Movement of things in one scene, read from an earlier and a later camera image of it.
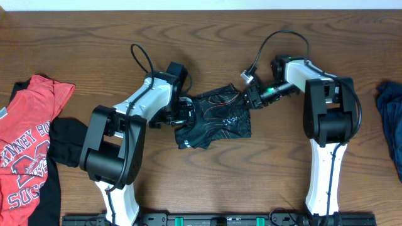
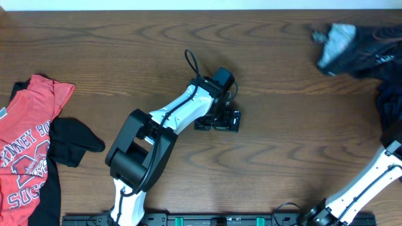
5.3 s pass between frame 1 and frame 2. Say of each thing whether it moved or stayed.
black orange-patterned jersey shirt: moved
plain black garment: stayed
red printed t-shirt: stayed
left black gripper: moved
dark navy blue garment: stayed
